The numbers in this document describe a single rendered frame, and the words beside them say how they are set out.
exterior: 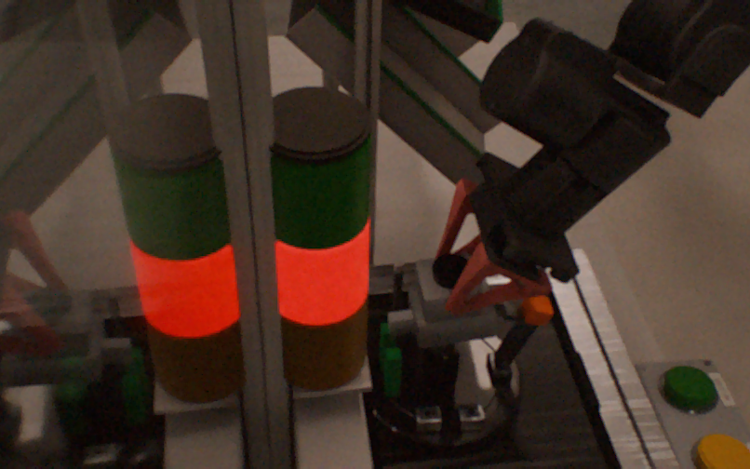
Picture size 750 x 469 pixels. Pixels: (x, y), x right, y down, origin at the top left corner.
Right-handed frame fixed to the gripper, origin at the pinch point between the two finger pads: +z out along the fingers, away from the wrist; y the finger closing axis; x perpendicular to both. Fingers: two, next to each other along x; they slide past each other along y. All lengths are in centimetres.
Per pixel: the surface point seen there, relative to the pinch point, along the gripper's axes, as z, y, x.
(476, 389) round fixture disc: 7.6, 2.4, 8.7
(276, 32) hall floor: 97, -207, 69
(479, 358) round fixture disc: 7.1, -0.8, 9.6
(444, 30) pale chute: 2.2, -47.4, 13.5
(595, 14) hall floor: 40, -204, 148
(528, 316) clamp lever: -0.7, 1.1, 7.4
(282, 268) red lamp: -12.0, 19.4, -26.1
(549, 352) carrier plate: 4.7, -2.3, 16.4
